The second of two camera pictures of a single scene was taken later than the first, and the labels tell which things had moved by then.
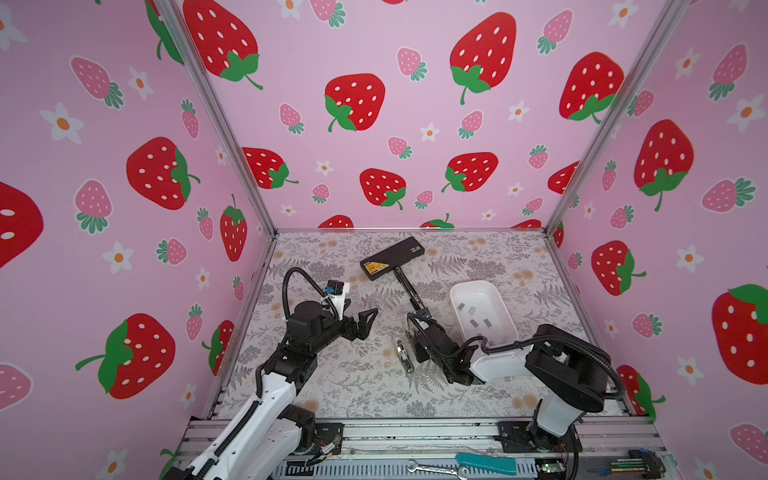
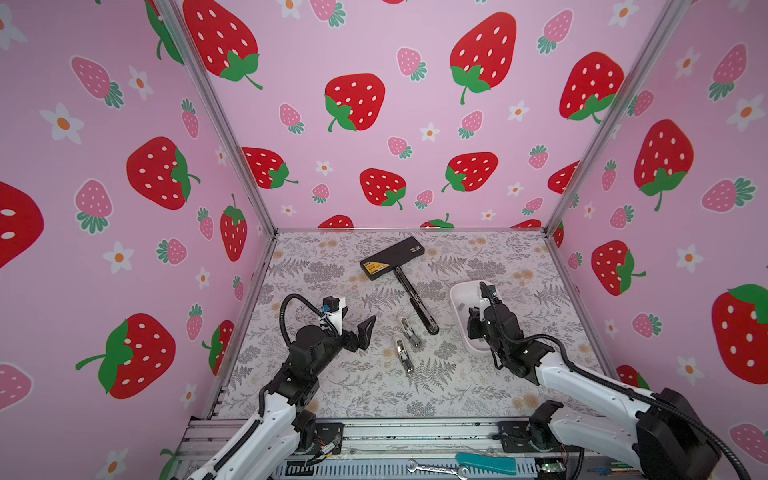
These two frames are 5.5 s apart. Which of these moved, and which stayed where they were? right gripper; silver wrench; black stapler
Moved: right gripper
Stayed: black stapler; silver wrench
